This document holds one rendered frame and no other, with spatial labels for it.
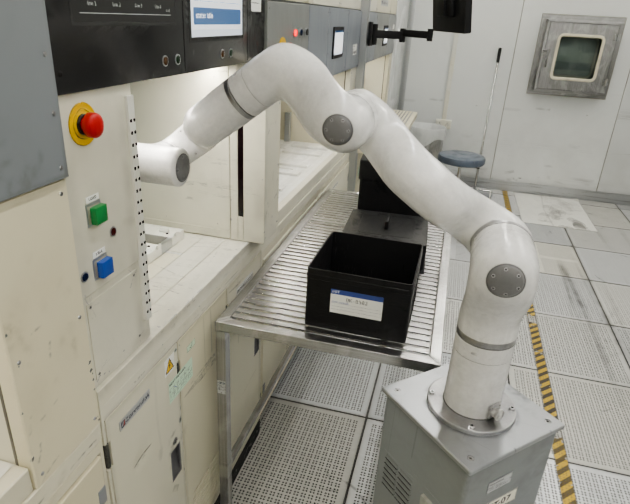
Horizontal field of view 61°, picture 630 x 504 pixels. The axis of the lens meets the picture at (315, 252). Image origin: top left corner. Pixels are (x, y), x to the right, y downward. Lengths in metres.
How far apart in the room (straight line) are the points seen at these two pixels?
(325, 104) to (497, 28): 4.65
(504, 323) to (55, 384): 0.80
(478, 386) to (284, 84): 0.70
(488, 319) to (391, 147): 0.37
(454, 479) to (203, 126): 0.86
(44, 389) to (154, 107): 0.97
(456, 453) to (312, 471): 1.04
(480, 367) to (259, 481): 1.15
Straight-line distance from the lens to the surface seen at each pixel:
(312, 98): 0.96
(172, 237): 1.64
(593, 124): 5.73
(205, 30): 1.29
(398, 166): 1.00
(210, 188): 1.67
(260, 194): 1.60
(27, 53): 0.83
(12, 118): 0.81
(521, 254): 0.98
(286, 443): 2.20
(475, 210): 1.07
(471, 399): 1.18
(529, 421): 1.27
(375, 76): 4.45
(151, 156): 1.18
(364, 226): 1.87
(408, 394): 1.25
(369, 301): 1.37
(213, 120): 1.08
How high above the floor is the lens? 1.53
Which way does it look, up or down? 24 degrees down
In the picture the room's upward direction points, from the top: 3 degrees clockwise
